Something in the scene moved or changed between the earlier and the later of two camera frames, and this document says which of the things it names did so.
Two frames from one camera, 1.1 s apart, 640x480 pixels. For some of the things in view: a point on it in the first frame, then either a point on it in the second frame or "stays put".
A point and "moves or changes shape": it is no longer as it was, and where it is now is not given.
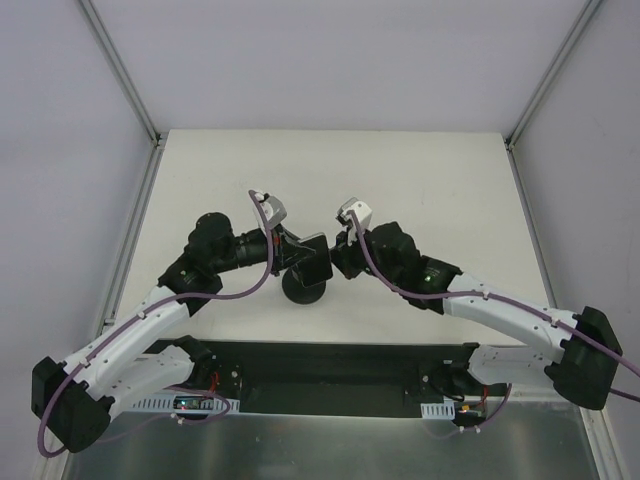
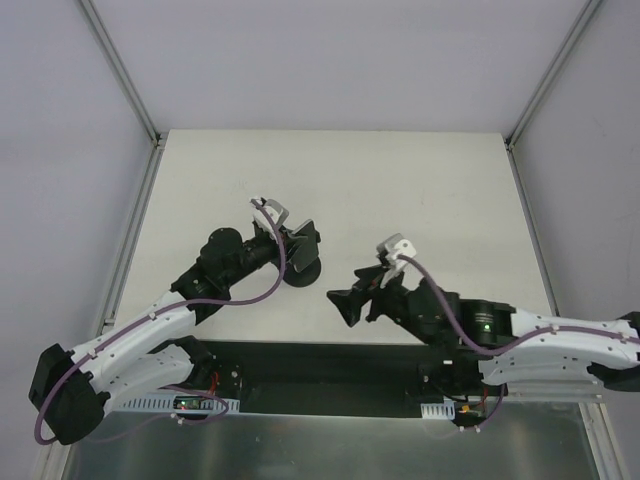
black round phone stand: x=296 y=292 moves or changes shape
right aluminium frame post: x=584 y=16 stays put
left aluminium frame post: x=123 y=73 stays put
